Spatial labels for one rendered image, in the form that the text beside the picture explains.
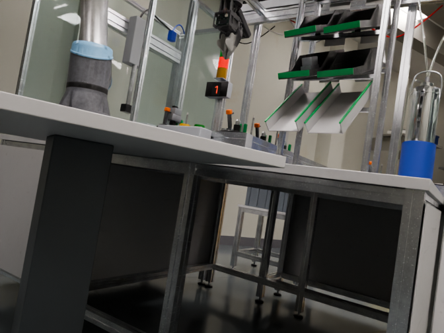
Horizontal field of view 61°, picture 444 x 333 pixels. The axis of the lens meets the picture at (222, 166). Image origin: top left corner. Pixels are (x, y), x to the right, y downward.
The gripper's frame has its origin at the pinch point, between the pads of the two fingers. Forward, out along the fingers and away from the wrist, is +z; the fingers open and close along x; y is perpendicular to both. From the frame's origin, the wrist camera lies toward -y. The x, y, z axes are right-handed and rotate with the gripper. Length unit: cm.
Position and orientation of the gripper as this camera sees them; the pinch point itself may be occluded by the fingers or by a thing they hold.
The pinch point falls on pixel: (227, 57)
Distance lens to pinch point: 143.2
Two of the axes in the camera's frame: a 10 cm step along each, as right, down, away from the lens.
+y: -5.4, -1.3, -8.3
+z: -1.6, 9.9, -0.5
